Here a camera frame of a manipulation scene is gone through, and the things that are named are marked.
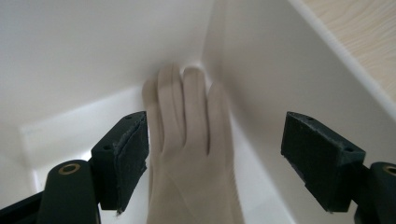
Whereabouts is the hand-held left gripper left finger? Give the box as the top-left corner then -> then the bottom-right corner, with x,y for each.
90,110 -> 150,217

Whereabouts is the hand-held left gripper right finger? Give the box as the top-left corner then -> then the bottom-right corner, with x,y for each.
280,111 -> 367,214

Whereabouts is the white cardboard box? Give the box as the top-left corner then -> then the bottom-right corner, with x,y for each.
0,0 -> 396,224

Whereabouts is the beige fabric glove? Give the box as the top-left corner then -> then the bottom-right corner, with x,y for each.
142,63 -> 246,224

